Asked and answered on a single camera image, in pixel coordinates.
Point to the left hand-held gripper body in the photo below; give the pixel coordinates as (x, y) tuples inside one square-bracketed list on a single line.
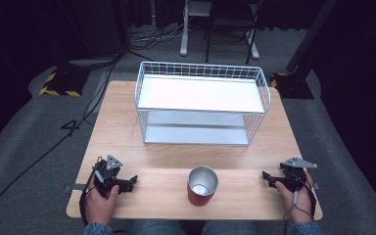
[(106, 178)]

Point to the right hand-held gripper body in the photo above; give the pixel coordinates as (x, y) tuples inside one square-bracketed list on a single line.
[(293, 178)]

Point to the person's right hand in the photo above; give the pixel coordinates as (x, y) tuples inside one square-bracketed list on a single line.
[(302, 204)]

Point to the person's left hand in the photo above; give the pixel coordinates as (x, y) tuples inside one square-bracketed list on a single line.
[(98, 209)]

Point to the person's left leg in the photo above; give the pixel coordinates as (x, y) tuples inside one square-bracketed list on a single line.
[(158, 228)]

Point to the person's leg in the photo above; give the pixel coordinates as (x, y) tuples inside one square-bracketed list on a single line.
[(158, 228), (244, 228)]

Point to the person's right leg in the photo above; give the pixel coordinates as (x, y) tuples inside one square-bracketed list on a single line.
[(244, 228)]

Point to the red metal cup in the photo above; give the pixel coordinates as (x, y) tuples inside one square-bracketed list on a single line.
[(202, 192)]

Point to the black yellow striped stand base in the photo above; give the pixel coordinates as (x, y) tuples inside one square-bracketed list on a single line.
[(66, 81), (293, 86)]

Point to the black stand pole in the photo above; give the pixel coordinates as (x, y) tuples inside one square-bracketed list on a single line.
[(310, 36)]

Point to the white metal stand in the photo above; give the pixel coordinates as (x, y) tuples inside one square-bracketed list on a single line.
[(184, 42)]

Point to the black metal chair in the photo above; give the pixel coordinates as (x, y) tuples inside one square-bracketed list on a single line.
[(231, 19)]

